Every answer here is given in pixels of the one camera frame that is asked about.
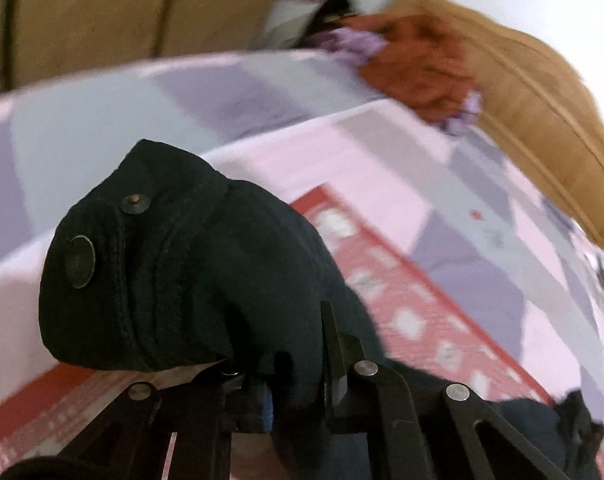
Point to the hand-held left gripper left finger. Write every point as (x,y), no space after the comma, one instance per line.
(254,405)

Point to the black cloth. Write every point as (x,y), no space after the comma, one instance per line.
(327,15)

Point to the tan wooden wardrobe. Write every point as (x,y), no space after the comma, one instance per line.
(82,10)

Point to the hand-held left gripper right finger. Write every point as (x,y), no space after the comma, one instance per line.
(338,390)

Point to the dark navy pants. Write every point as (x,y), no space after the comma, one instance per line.
(182,260)

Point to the white cloth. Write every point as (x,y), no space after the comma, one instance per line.
(287,25)

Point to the brown wooden headboard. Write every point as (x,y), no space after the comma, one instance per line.
(532,110)

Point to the purple cloth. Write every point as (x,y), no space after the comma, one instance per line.
(357,42)

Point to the rust red cloth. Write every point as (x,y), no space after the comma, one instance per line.
(422,70)

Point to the pink grey checked bed sheet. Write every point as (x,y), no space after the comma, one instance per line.
(82,135)

